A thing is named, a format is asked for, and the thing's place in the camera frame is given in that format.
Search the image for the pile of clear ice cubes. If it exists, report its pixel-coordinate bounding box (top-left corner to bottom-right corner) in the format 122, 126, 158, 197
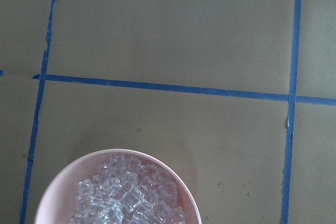
69, 155, 186, 223

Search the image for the pink plastic bowl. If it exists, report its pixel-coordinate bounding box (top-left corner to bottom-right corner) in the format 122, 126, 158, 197
34, 149, 202, 223

